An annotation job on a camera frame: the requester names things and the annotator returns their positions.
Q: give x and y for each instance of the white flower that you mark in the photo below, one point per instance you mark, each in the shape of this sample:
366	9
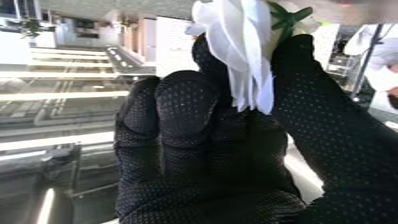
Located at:
240	40

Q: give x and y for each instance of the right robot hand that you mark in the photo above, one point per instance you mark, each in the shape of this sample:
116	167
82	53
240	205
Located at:
201	173

